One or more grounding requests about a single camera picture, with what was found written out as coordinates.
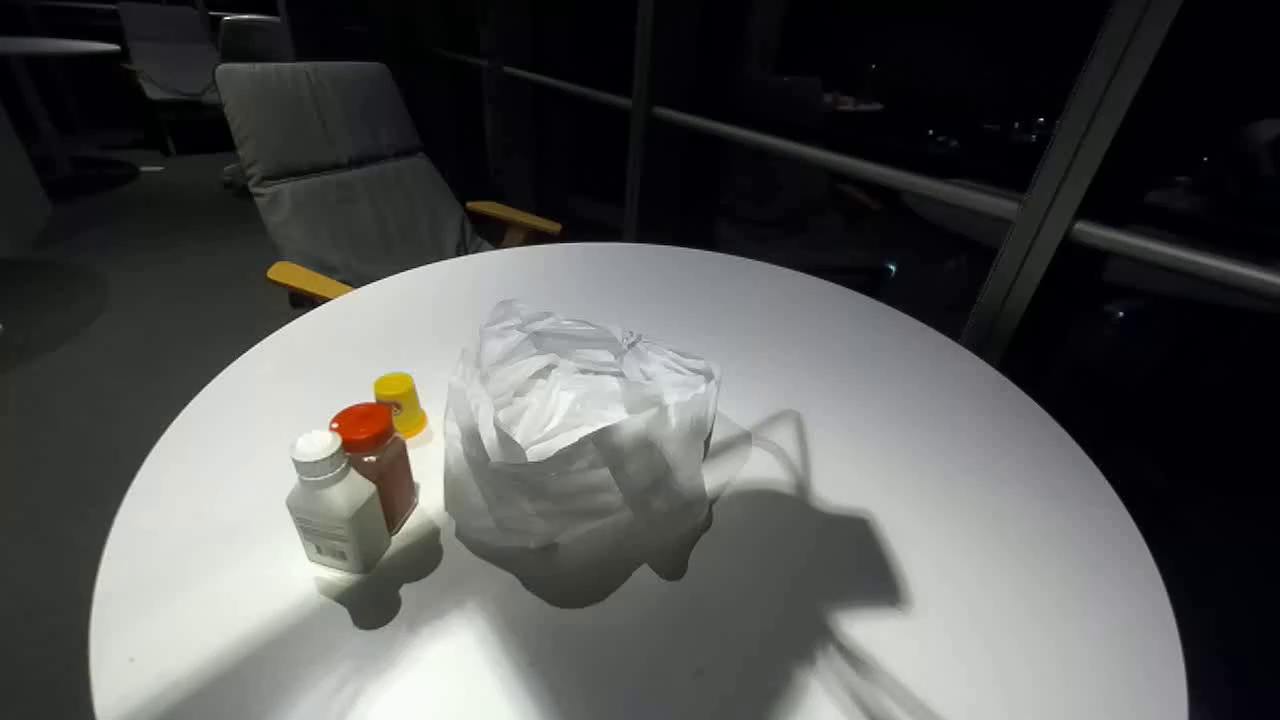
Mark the white plastic bag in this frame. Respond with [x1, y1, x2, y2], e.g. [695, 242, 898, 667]
[438, 295, 725, 610]

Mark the small yellow container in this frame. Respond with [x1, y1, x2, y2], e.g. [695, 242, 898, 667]
[372, 369, 433, 444]

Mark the red-capped spice jar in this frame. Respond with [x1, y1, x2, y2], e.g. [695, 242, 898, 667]
[327, 401, 423, 536]

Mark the horizontal metal railing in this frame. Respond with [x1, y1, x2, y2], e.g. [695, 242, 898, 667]
[436, 47, 1280, 304]

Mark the grey armchair with wooden armrests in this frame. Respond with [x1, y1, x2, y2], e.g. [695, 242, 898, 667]
[210, 56, 564, 308]

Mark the grey background chair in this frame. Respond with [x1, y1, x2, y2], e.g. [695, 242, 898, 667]
[115, 0, 223, 106]

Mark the round dark background table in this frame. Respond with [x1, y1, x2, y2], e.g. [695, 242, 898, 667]
[0, 33, 124, 59]

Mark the thin vertical metal post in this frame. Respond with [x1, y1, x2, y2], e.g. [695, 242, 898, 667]
[622, 0, 669, 233]

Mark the slanted metal window post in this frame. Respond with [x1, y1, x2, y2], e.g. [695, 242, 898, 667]
[955, 0, 1186, 363]

